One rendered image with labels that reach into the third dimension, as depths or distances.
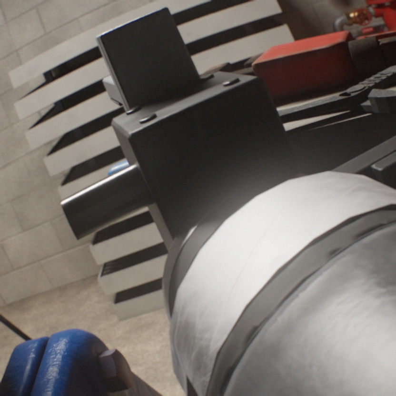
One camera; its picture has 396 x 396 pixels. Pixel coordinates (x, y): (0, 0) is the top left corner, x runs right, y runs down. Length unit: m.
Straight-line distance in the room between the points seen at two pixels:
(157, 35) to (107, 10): 3.22
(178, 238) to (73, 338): 0.23
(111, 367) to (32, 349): 0.06
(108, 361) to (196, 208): 0.23
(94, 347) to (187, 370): 0.28
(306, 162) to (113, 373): 0.18
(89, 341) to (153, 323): 2.58
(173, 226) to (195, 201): 0.01
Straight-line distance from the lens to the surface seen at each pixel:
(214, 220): 0.20
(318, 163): 0.41
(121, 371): 0.43
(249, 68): 0.52
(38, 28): 3.57
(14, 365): 0.43
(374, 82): 0.42
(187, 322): 0.16
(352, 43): 0.49
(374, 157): 0.21
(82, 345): 0.43
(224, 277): 0.15
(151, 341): 2.86
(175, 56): 0.26
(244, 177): 0.22
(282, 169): 0.22
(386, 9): 3.33
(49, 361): 0.41
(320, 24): 3.49
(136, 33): 0.26
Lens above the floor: 1.28
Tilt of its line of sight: 17 degrees down
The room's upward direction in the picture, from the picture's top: 23 degrees counter-clockwise
